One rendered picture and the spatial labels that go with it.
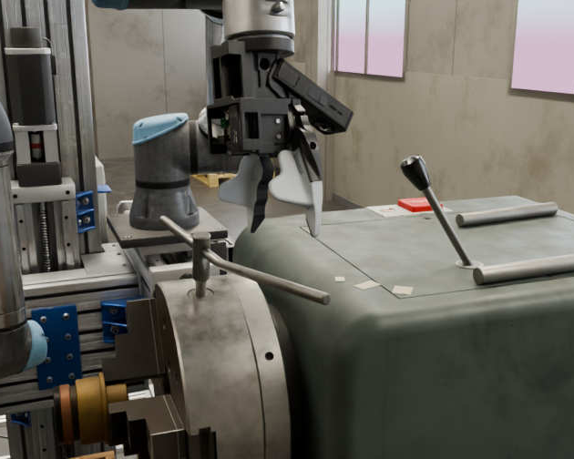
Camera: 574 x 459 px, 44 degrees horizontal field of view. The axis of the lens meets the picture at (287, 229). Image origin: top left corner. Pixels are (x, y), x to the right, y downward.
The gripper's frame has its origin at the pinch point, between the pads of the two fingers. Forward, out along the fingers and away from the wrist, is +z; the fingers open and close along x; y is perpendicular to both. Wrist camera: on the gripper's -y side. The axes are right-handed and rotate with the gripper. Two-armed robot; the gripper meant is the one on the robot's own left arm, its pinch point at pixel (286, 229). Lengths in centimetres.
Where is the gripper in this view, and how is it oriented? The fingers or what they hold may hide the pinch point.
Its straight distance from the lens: 77.3
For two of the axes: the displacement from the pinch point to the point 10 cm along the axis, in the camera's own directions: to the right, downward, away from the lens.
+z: 0.6, 10.0, 0.8
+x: 5.7, 0.3, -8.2
